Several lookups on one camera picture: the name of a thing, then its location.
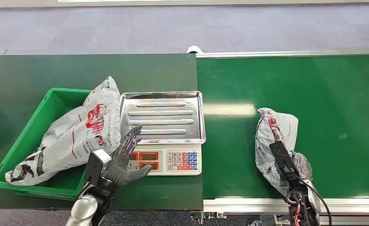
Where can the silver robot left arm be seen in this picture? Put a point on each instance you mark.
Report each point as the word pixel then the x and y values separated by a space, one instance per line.
pixel 83 209

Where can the grey package with QR code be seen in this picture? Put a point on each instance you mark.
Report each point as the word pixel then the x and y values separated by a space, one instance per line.
pixel 265 156

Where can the green conveyor belt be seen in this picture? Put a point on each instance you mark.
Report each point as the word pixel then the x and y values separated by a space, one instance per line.
pixel 328 93

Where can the green plastic crate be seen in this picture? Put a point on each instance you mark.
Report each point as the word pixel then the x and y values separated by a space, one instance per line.
pixel 31 124

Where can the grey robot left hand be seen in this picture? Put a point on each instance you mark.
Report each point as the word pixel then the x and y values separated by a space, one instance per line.
pixel 120 170

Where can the white electronic weighing scale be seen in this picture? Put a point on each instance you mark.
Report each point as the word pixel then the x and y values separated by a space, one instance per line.
pixel 159 170

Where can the white conveyor end cap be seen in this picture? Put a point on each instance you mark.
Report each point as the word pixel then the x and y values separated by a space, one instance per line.
pixel 194 50

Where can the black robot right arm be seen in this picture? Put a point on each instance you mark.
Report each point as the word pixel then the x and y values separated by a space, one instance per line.
pixel 300 206

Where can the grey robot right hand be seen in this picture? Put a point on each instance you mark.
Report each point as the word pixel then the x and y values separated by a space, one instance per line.
pixel 303 167

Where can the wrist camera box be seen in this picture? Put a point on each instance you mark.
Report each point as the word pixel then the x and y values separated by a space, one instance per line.
pixel 281 156
pixel 95 167

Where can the large grey red-printed package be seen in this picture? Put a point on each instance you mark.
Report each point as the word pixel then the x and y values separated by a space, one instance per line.
pixel 78 134

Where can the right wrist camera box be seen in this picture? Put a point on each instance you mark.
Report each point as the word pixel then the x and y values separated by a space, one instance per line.
pixel 281 156

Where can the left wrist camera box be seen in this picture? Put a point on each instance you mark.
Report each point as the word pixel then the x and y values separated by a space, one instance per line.
pixel 95 167

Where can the steel scale tray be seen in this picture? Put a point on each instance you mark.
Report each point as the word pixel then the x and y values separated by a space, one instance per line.
pixel 165 118

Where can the metal conveyor bracket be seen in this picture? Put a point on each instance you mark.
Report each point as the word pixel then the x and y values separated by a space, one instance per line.
pixel 208 216

